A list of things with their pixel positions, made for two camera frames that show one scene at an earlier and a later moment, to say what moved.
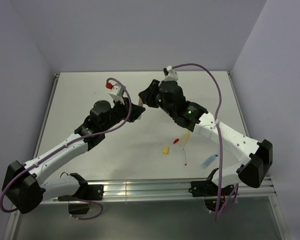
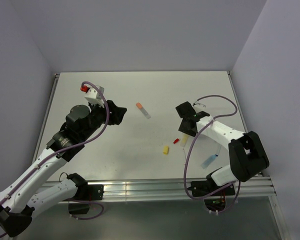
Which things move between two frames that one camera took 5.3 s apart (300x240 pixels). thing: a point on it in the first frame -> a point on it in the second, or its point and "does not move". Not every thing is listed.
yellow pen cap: [165, 150] does not move
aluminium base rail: [144, 190] does not move
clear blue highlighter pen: [208, 161] does not move
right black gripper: [147, 95] -> [182, 128]
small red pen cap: [176, 140] does not move
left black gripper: [135, 110] -> [116, 113]
